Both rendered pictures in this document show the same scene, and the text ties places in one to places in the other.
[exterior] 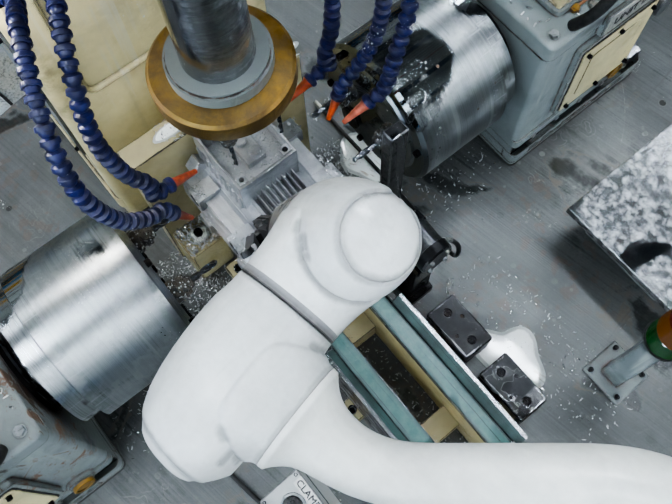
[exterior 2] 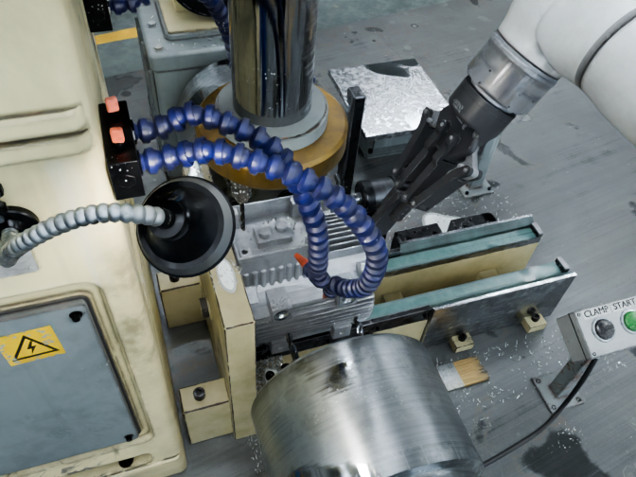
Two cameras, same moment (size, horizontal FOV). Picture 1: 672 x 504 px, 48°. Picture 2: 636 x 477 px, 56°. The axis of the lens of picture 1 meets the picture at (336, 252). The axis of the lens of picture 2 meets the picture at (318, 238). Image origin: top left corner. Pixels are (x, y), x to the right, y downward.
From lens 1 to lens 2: 81 cm
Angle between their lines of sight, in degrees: 41
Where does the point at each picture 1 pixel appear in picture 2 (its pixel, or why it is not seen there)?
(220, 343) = not seen: outside the picture
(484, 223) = not seen: hidden behind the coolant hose
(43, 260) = (327, 436)
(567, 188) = not seen: hidden behind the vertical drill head
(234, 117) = (338, 125)
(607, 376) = (474, 186)
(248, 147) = (273, 231)
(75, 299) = (396, 405)
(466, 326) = (423, 233)
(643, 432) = (514, 187)
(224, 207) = (303, 292)
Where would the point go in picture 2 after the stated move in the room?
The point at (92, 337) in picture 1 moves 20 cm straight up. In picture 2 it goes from (436, 411) to (485, 313)
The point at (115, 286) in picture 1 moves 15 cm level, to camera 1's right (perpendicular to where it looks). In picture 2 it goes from (392, 364) to (415, 268)
